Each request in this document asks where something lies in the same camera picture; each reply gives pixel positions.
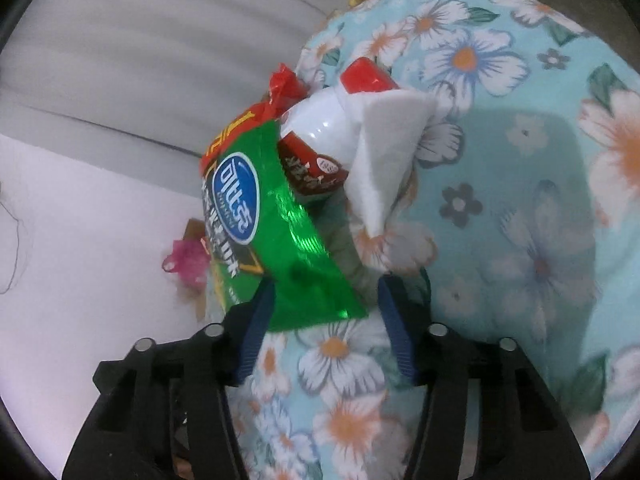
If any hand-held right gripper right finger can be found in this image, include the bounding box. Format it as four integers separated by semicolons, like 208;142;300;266
377;275;593;480

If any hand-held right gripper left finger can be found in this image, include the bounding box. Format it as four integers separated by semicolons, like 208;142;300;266
62;277;276;480

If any green snack bag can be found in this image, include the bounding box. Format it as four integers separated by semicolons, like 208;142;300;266
200;62;370;333

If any white tissue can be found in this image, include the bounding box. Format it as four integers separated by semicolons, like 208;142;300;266
345;89;439;239

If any white bottle red cap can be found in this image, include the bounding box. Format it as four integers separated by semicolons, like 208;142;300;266
276;57;402;206

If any pink plastic bag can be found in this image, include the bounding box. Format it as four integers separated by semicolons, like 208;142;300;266
161;237;209;289

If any blue floral blanket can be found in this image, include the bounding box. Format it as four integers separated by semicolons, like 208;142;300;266
220;0;640;480

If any grey curtain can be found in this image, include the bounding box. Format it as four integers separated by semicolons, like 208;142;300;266
0;0;401;163

